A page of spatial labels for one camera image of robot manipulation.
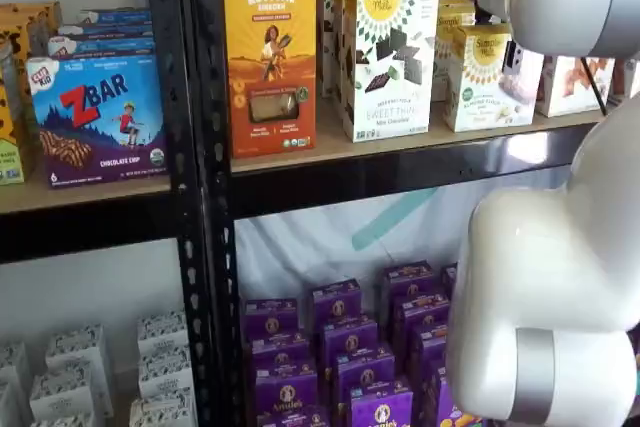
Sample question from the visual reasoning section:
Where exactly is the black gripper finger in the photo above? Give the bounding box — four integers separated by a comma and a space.
501, 38, 526, 72

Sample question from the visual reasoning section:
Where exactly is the Simple Mills Sweet Thins box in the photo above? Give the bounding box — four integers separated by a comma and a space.
319, 0, 395, 98
331, 0, 421, 116
341, 0, 442, 144

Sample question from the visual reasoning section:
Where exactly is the wooden shelf board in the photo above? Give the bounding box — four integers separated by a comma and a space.
230, 96, 621, 174
0, 172, 174, 215

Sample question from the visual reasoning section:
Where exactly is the purple Annie's box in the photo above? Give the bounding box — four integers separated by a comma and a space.
390, 290, 454, 349
242, 297, 301, 344
347, 378, 416, 427
440, 261, 459, 299
247, 330, 312, 379
253, 360, 320, 419
331, 345, 397, 404
423, 360, 484, 427
381, 260, 440, 304
255, 405, 332, 427
309, 278, 363, 329
406, 320, 450, 384
319, 315, 380, 374

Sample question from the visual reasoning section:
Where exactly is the orange Revival cracker box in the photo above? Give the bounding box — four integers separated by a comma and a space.
222, 0, 318, 159

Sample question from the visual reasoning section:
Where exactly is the blue purple ZBar box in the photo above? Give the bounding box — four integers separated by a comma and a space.
56, 21, 154, 41
47, 35, 157, 61
76, 7, 153, 26
26, 53, 169, 190

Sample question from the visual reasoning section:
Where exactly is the yellow box with chip pattern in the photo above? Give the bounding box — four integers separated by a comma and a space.
0, 77, 27, 186
0, 26, 37, 173
0, 0, 64, 61

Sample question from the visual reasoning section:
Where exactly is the black metal shelving rack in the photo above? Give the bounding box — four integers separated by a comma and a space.
0, 0, 217, 427
182, 0, 609, 427

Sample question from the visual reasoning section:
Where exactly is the white patterned carton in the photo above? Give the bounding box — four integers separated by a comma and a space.
136, 310, 191, 357
129, 388, 198, 427
0, 341, 32, 408
45, 323, 115, 418
138, 345, 195, 399
28, 363, 105, 421
30, 411, 97, 427

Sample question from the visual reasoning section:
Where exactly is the thin black cable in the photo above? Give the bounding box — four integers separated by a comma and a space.
578, 57, 610, 116

